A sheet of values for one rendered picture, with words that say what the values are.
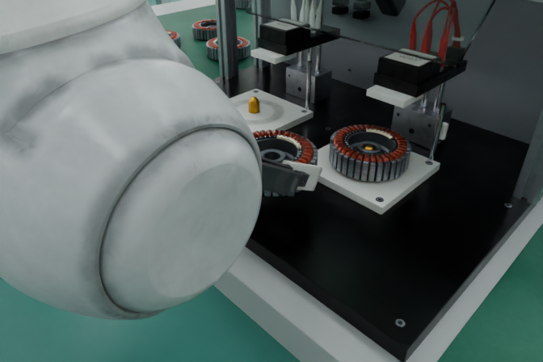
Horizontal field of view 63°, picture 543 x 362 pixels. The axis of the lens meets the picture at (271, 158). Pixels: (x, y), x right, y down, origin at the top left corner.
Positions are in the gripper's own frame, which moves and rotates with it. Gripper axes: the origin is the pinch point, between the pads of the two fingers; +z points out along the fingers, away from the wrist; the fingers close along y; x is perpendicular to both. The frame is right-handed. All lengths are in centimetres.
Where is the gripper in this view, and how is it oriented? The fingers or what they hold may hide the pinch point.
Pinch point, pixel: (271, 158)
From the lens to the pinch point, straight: 55.1
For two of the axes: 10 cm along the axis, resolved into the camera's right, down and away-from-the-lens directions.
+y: 7.0, 3.7, -6.1
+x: 3.5, -9.2, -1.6
